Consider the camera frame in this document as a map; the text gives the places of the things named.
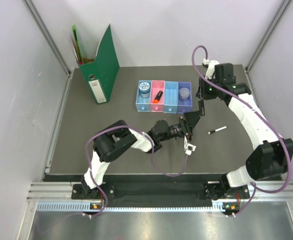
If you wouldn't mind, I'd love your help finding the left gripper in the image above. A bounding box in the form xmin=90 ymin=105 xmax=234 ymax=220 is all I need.
xmin=158 ymin=110 xmax=201 ymax=142

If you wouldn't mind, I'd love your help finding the green highlighter marker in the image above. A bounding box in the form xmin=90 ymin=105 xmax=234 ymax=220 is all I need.
xmin=198 ymin=99 xmax=205 ymax=116

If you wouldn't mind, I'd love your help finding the clear round clip container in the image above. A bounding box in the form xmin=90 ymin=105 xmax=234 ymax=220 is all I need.
xmin=178 ymin=87 xmax=191 ymax=102

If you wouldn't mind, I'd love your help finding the purple drawer box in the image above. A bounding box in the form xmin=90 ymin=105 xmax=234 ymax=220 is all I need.
xmin=177 ymin=81 xmax=193 ymax=114

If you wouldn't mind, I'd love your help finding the teal blue drawer box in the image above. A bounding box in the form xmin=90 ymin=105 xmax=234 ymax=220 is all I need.
xmin=163 ymin=81 xmax=179 ymax=114

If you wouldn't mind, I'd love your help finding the orange highlighter marker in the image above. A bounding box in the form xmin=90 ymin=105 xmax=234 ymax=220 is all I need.
xmin=152 ymin=90 xmax=163 ymax=104

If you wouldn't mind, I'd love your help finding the pink drawer box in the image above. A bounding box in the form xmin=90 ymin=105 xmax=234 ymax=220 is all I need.
xmin=150 ymin=80 xmax=165 ymax=112

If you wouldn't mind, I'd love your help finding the light blue drawer box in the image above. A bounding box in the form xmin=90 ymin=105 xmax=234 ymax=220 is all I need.
xmin=135 ymin=80 xmax=152 ymax=112

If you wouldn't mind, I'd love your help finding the round patterned tape roll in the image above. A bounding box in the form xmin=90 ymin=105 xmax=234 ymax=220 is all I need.
xmin=138 ymin=80 xmax=151 ymax=98

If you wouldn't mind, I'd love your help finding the green lever arch binder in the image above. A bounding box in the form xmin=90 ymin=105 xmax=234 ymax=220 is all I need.
xmin=71 ymin=25 xmax=120 ymax=105

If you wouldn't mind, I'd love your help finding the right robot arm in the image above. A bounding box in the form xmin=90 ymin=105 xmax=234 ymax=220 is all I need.
xmin=196 ymin=58 xmax=293 ymax=198

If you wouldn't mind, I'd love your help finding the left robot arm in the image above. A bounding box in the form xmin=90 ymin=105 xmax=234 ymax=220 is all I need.
xmin=81 ymin=110 xmax=203 ymax=199

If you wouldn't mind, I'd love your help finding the black white pen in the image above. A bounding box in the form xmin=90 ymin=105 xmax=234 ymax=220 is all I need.
xmin=207 ymin=125 xmax=227 ymax=135

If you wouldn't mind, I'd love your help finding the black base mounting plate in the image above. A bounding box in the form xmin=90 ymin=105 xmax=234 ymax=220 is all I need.
xmin=71 ymin=181 xmax=252 ymax=201

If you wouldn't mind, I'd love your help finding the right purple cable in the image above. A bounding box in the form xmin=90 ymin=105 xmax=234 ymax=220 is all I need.
xmin=191 ymin=45 xmax=292 ymax=218

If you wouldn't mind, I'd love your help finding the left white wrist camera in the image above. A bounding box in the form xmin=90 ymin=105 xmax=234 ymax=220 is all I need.
xmin=183 ymin=136 xmax=196 ymax=156

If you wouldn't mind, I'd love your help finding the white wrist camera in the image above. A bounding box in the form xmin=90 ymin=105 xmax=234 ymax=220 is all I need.
xmin=183 ymin=136 xmax=196 ymax=156
xmin=202 ymin=58 xmax=220 ymax=80

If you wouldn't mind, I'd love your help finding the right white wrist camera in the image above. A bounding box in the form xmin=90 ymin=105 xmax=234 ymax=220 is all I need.
xmin=202 ymin=58 xmax=220 ymax=80

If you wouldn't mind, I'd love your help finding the grey slotted cable duct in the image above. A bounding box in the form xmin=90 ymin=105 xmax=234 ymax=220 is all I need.
xmin=36 ymin=201 xmax=239 ymax=213

